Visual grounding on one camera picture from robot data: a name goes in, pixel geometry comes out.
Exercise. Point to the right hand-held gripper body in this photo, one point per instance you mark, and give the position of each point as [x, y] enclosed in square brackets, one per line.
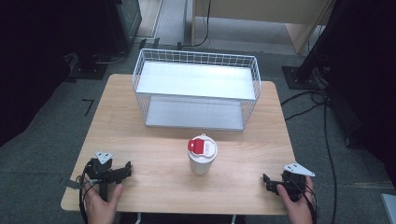
[295, 180]

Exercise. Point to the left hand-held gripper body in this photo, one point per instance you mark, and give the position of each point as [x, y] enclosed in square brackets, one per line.
[104, 172]

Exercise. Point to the white cup with red lid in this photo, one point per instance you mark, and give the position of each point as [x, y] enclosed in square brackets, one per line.
[201, 158]

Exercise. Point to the person's right hand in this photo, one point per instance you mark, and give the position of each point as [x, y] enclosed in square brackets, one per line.
[295, 210]

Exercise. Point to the person's left hand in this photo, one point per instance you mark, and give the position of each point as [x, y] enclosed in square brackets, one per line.
[101, 207]

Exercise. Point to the pale flat panel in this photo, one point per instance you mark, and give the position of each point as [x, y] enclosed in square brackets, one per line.
[389, 208]

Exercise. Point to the black metal stand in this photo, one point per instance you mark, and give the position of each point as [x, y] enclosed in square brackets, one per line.
[314, 59]

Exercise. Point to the dark curtain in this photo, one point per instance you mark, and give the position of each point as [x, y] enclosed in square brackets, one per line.
[367, 77]
[34, 62]

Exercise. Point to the black cabinet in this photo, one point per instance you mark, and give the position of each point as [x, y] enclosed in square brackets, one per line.
[124, 21]

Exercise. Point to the light wooden furniture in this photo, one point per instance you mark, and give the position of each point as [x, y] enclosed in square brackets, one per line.
[264, 12]

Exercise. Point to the black stand base plate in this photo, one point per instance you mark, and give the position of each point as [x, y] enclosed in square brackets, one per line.
[88, 68]

